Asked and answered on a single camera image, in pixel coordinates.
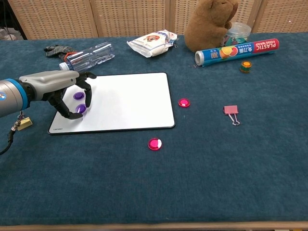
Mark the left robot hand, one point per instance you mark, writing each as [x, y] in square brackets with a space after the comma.
[48, 80]

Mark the purple round magnet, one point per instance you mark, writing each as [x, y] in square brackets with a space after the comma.
[81, 109]
[78, 95]

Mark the pink round magnet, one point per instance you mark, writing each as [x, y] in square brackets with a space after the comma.
[154, 144]
[184, 102]

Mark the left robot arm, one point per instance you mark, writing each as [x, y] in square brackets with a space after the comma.
[10, 97]

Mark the white board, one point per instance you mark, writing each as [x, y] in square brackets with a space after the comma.
[125, 103]

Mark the grey knit glove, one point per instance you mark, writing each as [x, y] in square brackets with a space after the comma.
[56, 50]

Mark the clear plastic bottle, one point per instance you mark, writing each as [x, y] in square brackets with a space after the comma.
[89, 56]

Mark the yellow binder clip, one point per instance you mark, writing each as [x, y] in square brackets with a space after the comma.
[25, 123]

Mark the wicker folding screen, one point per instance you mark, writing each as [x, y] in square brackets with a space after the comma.
[60, 16]

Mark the white food bag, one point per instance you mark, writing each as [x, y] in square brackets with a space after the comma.
[150, 44]

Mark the brown plush toy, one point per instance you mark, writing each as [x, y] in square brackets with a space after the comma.
[207, 26]

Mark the pink binder clip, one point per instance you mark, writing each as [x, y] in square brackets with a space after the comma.
[231, 110]

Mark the blue plastic wrap roll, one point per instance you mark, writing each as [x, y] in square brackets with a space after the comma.
[235, 51]

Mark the teal table cloth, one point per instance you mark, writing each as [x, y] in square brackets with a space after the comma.
[216, 168]

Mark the clear plastic jar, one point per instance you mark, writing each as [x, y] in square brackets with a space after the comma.
[239, 33]

